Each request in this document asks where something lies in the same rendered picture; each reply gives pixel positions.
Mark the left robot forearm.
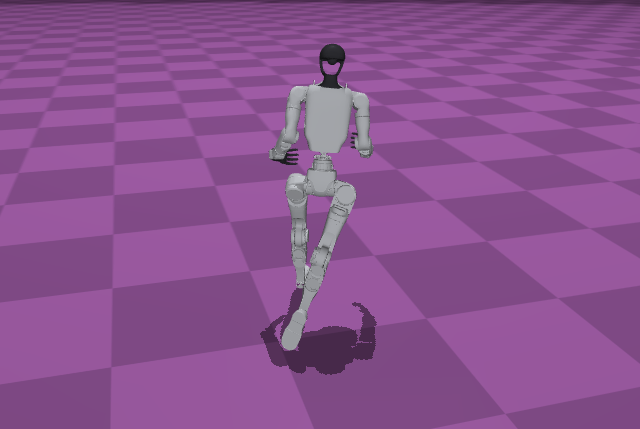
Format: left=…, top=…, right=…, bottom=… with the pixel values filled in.
left=269, top=127, right=292, bottom=160

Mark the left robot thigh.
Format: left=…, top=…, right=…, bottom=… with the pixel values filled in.
left=285, top=173, right=309, bottom=247

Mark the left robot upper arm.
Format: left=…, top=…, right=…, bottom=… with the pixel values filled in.
left=282, top=86, right=309, bottom=144

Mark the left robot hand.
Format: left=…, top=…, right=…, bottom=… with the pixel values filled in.
left=271, top=148, right=299, bottom=165

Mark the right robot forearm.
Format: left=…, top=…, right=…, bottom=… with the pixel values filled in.
left=359, top=136, right=374, bottom=158

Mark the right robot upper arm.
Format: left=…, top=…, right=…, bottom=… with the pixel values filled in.
left=351, top=91, right=370, bottom=151

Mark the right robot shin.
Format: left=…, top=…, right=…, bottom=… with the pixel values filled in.
left=299, top=252, right=332, bottom=312

